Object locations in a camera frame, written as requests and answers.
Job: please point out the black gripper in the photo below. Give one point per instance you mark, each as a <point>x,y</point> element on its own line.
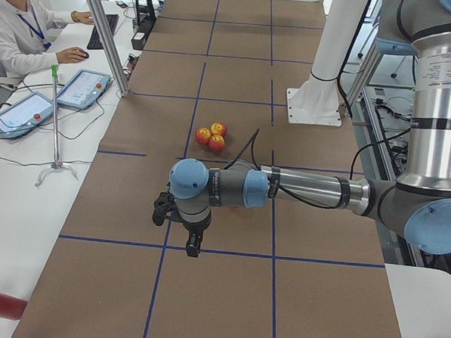
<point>194,229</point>

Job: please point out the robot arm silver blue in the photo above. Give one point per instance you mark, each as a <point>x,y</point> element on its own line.
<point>417,205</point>

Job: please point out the red yellow apple front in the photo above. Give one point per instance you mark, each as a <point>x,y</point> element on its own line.
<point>216,143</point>

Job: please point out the red yellow apple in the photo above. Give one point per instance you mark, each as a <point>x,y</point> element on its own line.
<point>216,143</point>
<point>218,128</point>
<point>203,136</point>

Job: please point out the red yellow apple left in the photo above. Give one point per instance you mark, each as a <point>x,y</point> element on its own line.
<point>203,136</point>

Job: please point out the red yellow apple back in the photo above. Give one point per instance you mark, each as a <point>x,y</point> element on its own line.
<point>218,128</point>

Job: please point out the silver grabber stick green tip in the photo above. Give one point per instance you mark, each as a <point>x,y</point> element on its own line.
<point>57,165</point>

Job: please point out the brown paper table cover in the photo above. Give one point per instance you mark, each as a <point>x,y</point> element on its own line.
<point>285,270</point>

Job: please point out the blue teach pendant far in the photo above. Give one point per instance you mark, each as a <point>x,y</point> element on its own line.
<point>83,89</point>

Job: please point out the blue teach pendant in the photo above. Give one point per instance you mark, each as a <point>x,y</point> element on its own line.
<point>21,118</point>
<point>83,89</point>

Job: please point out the black box on desk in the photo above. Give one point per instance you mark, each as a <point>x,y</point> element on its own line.
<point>138,41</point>

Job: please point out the blue teach pendant near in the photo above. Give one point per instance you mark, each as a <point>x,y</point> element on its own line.
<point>21,118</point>

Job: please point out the person in white hoodie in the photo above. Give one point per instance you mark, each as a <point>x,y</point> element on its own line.
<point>24,25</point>

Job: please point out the white camera stand pedestal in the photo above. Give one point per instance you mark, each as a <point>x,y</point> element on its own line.
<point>316,102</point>

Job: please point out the aluminium frame post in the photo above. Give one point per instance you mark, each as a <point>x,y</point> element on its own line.
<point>110,50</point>

